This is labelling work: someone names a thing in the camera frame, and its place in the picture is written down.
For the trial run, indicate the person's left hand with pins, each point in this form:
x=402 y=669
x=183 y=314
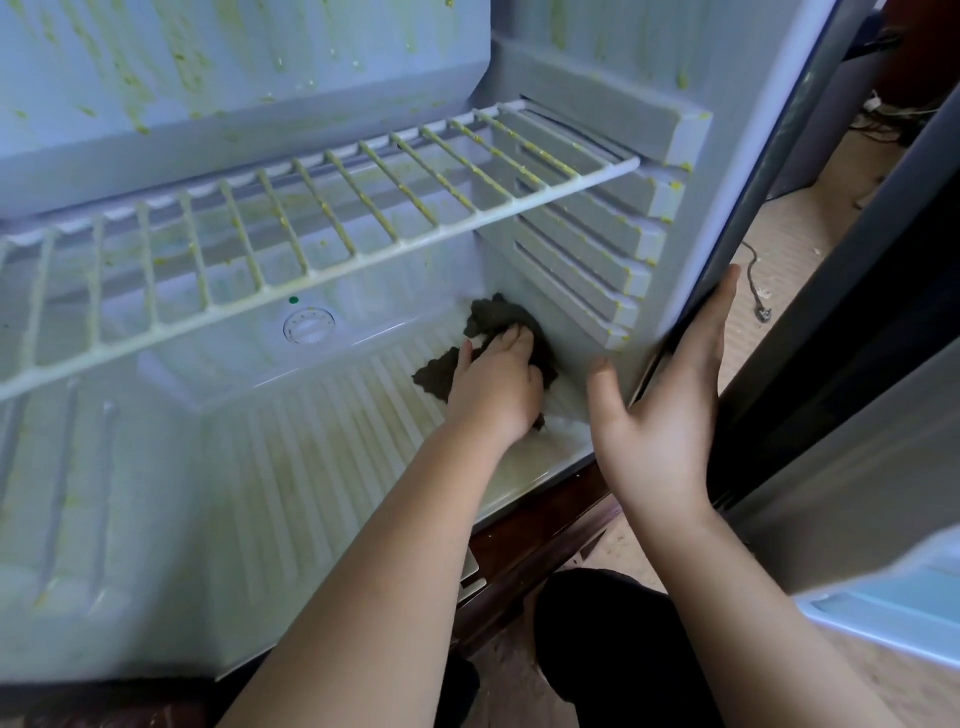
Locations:
x=495 y=387

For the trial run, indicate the grey mini fridge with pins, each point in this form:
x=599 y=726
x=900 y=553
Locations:
x=300 y=495

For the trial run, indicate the person's right hand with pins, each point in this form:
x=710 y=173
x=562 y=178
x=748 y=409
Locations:
x=660 y=435

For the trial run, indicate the person's left forearm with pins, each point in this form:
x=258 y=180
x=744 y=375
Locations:
x=375 y=600

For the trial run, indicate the dark red wooden stand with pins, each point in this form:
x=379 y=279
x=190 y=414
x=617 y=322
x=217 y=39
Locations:
x=525 y=555

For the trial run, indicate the fridge door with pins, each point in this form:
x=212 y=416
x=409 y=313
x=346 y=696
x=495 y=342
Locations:
x=870 y=480

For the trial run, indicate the dark cabinet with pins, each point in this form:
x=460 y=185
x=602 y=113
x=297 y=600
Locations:
x=840 y=90

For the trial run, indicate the person's right forearm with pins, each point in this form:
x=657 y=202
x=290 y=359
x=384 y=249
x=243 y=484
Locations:
x=750 y=630

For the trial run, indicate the dark grey cloth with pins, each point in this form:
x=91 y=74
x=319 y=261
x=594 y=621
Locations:
x=488 y=318

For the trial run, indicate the person's dark trousers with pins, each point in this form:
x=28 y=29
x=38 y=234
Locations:
x=615 y=645

